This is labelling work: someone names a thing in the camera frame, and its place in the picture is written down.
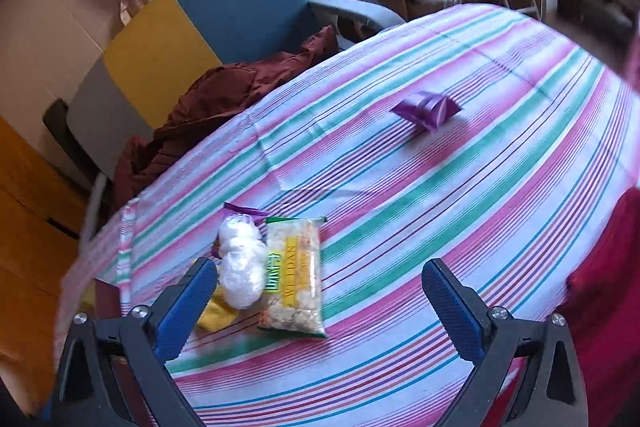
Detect purple foil packet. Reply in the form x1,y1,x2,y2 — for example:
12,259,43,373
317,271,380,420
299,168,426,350
223,202,272,224

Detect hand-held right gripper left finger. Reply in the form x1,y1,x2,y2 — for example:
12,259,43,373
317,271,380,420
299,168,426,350
52,257,219,427

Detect flat yellow sponge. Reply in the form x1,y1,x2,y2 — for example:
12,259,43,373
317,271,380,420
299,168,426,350
195,284,241,333

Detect dark red blanket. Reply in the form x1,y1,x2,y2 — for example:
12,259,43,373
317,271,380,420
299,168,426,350
480,189,640,427

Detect white bagged ball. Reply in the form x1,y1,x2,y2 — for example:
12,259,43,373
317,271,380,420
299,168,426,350
218,214,262,254

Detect maroon cloth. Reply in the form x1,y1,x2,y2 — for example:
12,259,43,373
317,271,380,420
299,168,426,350
112,26,342,208

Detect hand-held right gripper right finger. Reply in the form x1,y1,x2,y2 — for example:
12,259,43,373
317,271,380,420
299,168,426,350
421,258,588,427

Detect orange wooden cabinet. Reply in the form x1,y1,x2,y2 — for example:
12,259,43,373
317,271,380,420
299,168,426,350
0,117,97,414

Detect clear snack packet yellow label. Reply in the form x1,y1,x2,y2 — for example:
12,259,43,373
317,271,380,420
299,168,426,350
257,216,328,340

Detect striped tablecloth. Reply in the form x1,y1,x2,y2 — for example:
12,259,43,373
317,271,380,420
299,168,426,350
55,4,640,427

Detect purple snack packet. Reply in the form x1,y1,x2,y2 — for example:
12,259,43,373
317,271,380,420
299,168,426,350
390,90,462,131

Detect white plastic bag bundle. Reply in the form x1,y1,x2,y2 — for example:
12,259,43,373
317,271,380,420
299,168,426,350
220,239,269,311

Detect blue yellow grey armchair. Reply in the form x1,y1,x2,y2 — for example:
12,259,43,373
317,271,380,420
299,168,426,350
42,0,407,219

